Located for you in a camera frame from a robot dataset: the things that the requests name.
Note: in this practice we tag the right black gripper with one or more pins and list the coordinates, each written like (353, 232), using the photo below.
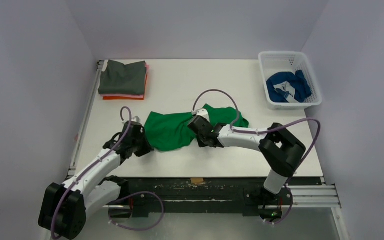
(195, 125)

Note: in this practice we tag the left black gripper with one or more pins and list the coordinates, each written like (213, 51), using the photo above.
(147, 147)

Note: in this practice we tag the green t shirt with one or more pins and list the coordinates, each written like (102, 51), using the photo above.
(169, 132)

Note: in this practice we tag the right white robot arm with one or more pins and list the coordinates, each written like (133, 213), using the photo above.
(280, 148)

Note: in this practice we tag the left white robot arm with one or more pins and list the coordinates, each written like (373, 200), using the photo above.
(66, 206)

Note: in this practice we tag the brown tape piece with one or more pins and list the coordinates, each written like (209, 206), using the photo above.
(197, 180)

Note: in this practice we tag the folded orange t shirt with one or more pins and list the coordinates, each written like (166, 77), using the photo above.
(139, 97)

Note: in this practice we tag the folded grey t shirt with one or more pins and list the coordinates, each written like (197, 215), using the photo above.
(123, 76)

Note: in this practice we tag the folded pink t shirt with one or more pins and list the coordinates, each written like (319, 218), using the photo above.
(146, 79)

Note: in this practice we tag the blue white t shirt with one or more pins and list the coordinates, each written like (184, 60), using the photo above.
(288, 87)

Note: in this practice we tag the white plastic basket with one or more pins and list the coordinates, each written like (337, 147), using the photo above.
(272, 62)

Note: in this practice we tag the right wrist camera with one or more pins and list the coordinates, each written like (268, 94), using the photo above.
(202, 112)

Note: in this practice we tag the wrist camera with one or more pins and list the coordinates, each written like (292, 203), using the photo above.
(136, 121)
(202, 112)

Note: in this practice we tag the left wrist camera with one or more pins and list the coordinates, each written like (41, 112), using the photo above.
(136, 121)

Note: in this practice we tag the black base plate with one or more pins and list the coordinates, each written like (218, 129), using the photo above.
(245, 196)

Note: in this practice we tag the aluminium rail frame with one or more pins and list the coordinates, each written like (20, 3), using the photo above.
(173, 86)

